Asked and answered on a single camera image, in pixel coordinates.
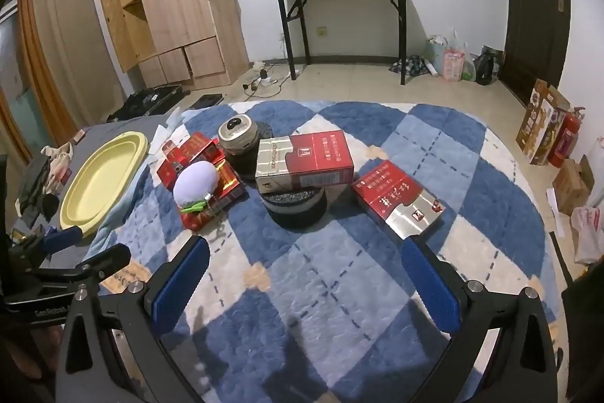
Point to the white red plastic bag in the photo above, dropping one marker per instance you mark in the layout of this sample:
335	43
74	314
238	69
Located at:
590	233

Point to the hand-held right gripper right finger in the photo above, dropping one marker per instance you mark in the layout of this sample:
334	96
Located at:
432	289

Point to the black foam disc grey band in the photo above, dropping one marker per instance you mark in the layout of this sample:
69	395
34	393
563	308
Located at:
297	209

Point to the orange curtain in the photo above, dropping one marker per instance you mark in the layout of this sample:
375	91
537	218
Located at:
42	77

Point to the beige curtain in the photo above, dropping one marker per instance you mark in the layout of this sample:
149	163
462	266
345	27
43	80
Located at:
71	30

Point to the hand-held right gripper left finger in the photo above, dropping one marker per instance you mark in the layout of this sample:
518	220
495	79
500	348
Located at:
181	285

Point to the white gold box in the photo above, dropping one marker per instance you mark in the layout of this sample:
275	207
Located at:
396	195

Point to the colourful cardboard box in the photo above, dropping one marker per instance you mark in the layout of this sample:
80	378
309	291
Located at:
540	124

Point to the beige garment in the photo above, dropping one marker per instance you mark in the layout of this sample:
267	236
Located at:
59	155

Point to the green plastic bag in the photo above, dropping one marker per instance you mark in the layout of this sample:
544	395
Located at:
468	70

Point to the white paper sheet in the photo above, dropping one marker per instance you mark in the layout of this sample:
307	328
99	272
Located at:
165	131

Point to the dark brown door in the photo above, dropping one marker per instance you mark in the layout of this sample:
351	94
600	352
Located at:
533	6

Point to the dark shoes pile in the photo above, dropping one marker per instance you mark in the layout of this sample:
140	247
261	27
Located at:
408	65

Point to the small copper box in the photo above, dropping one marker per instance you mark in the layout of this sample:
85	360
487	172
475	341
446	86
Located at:
78	136

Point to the blue white checkered blanket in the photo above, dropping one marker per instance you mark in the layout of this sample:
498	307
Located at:
330	280

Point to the pink plastic bag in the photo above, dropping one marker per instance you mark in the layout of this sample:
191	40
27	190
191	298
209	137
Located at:
454	65

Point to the wall outlet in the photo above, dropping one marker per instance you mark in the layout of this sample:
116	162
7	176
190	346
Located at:
322	32

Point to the red silver cigarette carton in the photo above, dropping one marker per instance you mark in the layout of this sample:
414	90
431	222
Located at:
311	162

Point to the white power strip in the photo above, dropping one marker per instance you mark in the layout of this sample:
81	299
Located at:
269	79

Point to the red white lantern print box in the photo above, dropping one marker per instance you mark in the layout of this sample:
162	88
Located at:
181	153

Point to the black flat board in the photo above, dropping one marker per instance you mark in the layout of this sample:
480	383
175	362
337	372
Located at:
206	102

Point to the brown cardboard box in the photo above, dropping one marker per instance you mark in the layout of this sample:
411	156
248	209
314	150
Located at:
571	186

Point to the black equipment case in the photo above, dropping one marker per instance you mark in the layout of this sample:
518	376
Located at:
146	101

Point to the wooden wardrobe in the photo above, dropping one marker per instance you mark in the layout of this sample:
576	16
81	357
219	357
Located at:
184	6

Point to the yellow plastic basin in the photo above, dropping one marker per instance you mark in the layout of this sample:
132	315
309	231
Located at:
101	181

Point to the red fire extinguisher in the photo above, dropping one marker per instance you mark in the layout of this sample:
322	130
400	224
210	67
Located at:
566	138

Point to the glossy red box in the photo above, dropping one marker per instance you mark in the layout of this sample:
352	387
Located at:
214	150

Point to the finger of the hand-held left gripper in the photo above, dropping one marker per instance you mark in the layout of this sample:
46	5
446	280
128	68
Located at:
63	237
111	256

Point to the round metal tin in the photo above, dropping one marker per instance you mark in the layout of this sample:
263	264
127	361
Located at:
237	134

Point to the red gold box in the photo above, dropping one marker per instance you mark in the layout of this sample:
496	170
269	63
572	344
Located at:
226	190

